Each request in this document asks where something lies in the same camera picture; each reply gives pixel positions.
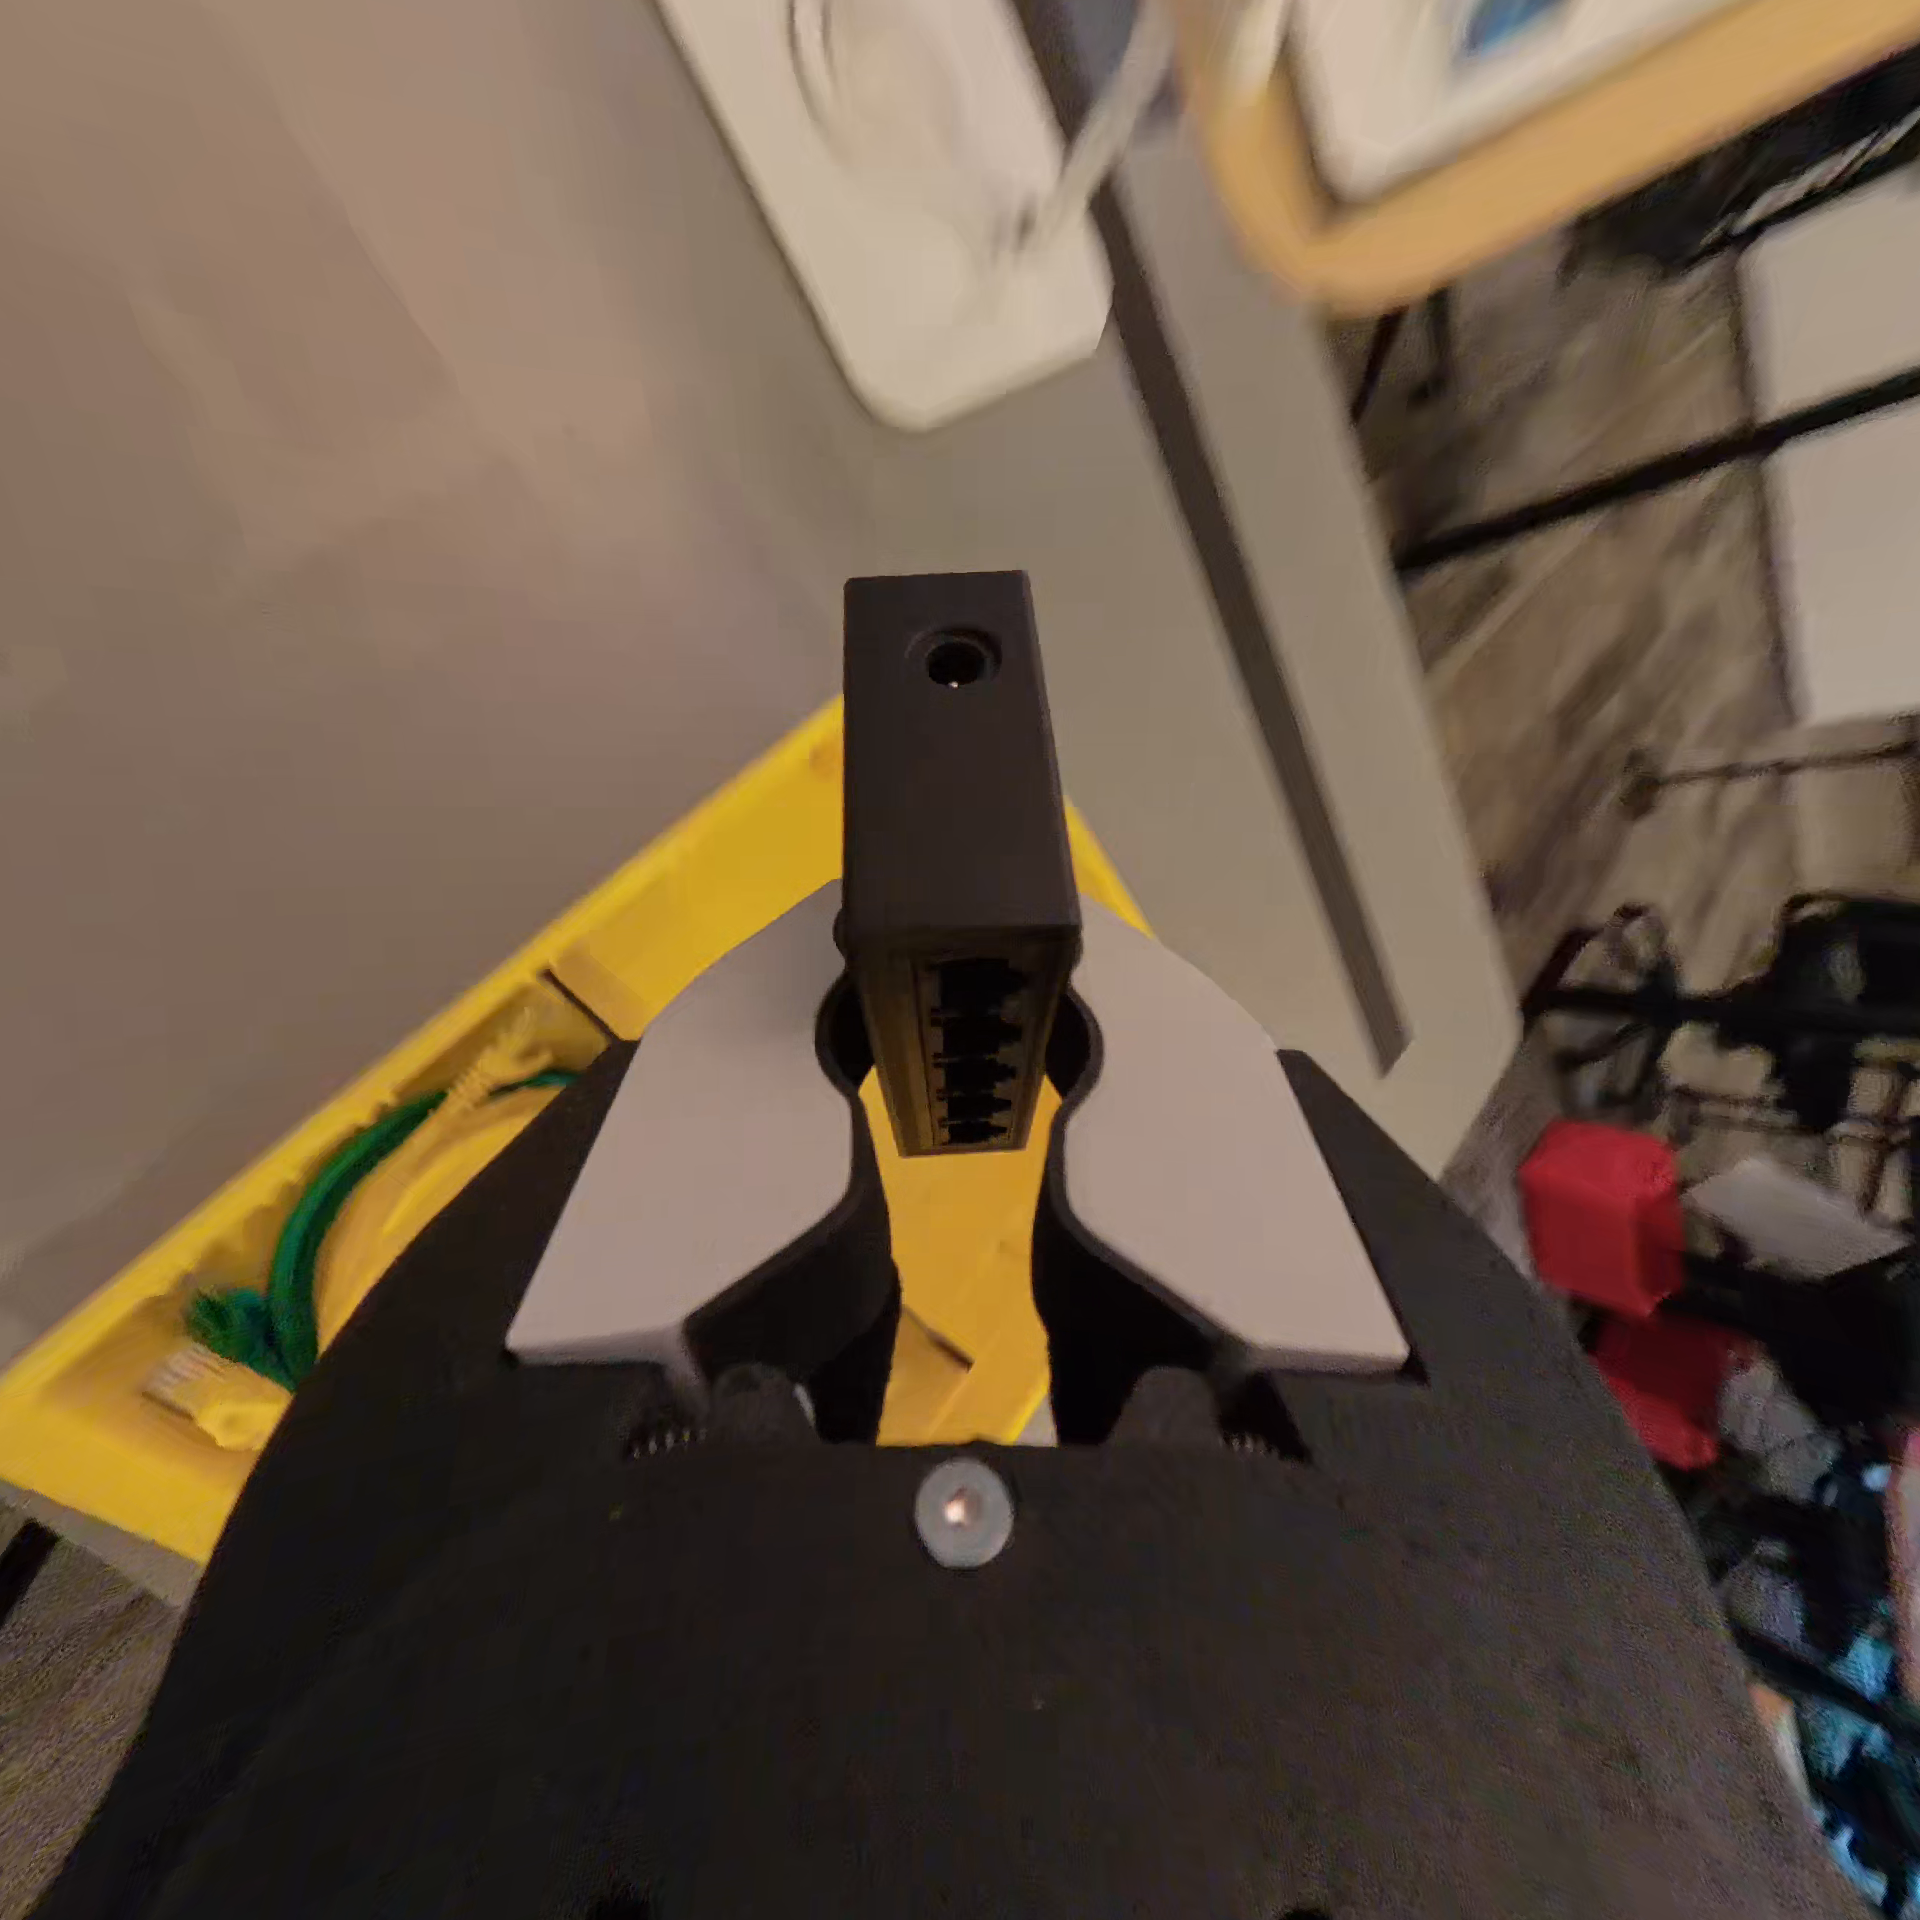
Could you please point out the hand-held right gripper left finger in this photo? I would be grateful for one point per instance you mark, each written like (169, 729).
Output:
(690, 1185)

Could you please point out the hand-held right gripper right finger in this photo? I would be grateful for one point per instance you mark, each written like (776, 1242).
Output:
(1231, 1201)

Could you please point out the yellow plastic compartment tray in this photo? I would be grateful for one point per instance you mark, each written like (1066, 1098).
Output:
(705, 884)

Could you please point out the black ethernet switch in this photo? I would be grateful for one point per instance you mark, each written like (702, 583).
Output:
(944, 796)

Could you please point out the red plastic box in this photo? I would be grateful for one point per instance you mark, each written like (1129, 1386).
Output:
(1665, 1387)
(1602, 1215)

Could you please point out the black metal stand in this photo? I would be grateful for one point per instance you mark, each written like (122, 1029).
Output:
(1817, 960)

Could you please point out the black metal rack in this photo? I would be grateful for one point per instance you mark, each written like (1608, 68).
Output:
(1652, 474)

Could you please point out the white storage box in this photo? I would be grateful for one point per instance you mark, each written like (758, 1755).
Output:
(1848, 599)

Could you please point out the white rectangular board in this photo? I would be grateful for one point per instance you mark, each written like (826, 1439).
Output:
(930, 299)

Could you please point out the wooden rimmed tray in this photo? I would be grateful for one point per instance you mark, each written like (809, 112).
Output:
(1440, 225)

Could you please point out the white box with blue print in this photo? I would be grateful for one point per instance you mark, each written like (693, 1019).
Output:
(1424, 106)

